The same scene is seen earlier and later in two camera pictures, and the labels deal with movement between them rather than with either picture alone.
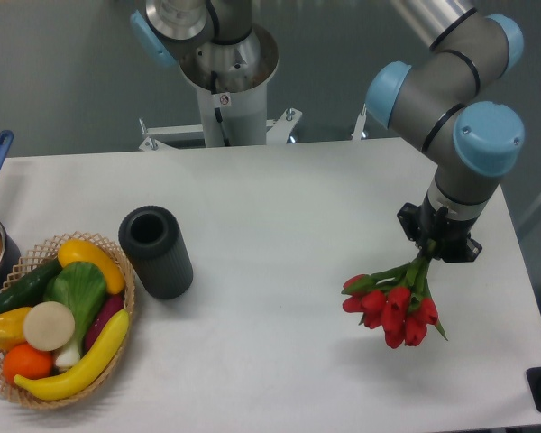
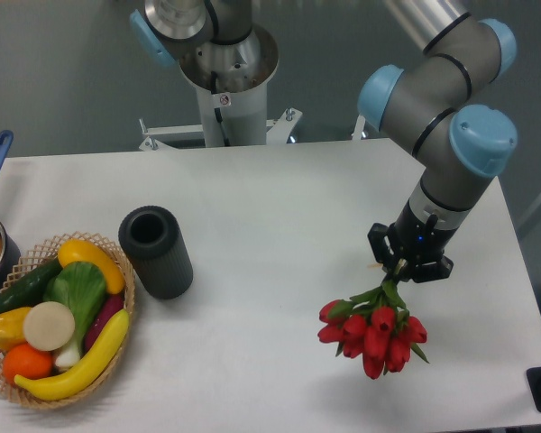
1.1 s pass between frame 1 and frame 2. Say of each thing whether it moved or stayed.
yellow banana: stayed
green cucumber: stayed
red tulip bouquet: moved
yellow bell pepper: stayed
